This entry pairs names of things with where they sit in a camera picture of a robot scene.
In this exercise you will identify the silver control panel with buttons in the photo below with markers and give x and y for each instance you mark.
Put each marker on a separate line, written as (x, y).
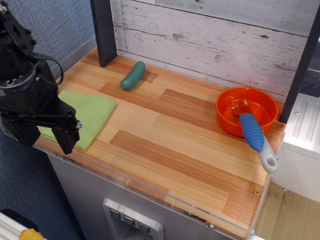
(126, 223)

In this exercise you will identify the dark grey post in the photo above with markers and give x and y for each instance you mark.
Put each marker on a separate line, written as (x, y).
(304, 62)
(104, 31)

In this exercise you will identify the teal toy cucumber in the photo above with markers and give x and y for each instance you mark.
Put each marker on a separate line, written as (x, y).
(135, 75)

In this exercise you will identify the white grooved side counter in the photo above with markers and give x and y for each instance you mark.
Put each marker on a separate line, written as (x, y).
(303, 126)

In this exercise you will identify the dark grey left post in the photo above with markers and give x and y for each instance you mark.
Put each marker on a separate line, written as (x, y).
(104, 31)

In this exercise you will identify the green cloth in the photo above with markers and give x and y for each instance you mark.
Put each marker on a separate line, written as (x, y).
(92, 110)

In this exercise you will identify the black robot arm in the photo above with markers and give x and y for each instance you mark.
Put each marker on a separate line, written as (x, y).
(16, 44)

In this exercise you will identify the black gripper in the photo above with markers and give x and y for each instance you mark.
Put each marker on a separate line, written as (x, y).
(31, 101)

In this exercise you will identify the yellow taped object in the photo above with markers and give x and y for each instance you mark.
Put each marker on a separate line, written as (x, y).
(30, 234)

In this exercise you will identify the dark grey right post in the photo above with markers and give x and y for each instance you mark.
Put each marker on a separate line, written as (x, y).
(304, 62)

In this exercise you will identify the orange plastic bowl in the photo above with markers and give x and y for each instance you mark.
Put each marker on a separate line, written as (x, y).
(262, 106)

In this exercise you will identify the fork with blue grey handle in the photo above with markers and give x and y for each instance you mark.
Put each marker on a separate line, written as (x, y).
(254, 136)

